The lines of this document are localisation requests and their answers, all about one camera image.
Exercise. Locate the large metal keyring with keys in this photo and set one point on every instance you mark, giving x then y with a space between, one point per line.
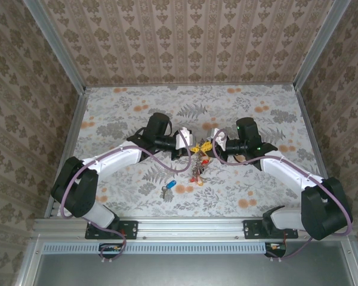
199 164

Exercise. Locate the key with blue tag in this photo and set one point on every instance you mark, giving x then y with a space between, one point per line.
170 184

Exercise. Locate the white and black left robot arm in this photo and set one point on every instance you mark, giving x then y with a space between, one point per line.
113 158

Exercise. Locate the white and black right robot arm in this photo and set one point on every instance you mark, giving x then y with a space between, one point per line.
286 169

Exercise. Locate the grey metal panel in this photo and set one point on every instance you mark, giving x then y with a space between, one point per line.
191 271

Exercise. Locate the black connector board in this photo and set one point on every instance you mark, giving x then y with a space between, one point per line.
276 248
107 250

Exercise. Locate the aluminium back rail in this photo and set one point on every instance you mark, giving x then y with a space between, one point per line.
191 85

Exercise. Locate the aluminium side rail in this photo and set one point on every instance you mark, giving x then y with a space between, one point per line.
74 134
310 131

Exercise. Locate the aluminium mounting rail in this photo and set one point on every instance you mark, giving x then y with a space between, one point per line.
191 228

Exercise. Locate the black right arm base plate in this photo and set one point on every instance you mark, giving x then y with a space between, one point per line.
252 229

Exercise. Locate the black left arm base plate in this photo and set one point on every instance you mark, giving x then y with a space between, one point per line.
131 229

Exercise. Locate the aluminium corner post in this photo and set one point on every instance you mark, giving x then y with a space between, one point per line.
56 47
322 44

